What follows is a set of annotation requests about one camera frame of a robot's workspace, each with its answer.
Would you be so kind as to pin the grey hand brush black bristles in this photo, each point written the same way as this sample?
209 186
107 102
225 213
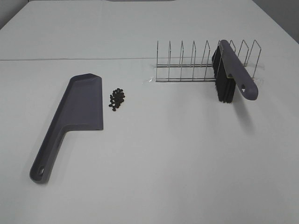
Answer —
230 73

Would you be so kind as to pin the grey plastic dustpan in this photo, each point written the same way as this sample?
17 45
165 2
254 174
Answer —
80 109

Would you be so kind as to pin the pile of coffee beans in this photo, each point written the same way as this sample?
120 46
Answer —
116 99

